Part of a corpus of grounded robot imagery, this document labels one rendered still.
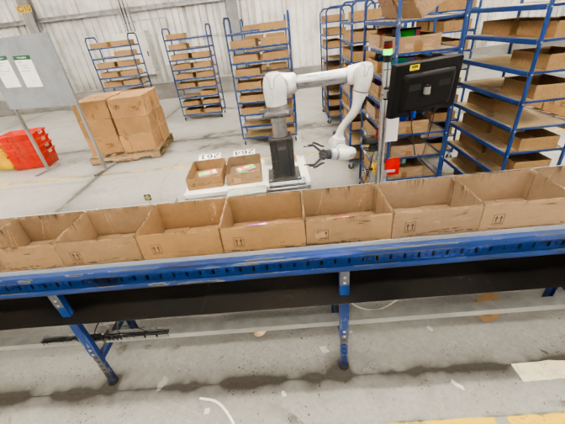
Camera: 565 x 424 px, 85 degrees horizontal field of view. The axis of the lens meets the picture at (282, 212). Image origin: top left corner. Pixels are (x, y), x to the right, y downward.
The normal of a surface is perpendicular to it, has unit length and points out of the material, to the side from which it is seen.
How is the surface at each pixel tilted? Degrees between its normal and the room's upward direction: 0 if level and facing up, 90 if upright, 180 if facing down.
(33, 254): 90
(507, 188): 90
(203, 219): 89
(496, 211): 90
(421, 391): 0
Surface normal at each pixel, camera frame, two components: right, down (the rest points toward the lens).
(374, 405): -0.10, -0.85
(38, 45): -0.20, 0.53
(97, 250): 0.01, 0.53
